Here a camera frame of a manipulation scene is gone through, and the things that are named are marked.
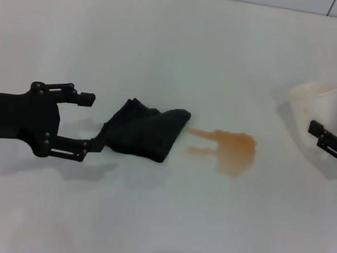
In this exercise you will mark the brown liquid stain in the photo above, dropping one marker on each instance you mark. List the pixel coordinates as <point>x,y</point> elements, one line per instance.
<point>235,153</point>

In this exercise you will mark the dark blue rag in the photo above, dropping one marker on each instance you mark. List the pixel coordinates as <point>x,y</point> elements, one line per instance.
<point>148,130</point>

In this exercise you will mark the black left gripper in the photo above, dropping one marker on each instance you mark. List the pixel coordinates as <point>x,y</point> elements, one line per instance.
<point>6,117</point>

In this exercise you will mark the white paper cup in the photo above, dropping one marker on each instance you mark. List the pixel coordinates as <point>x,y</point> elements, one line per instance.
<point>316,102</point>

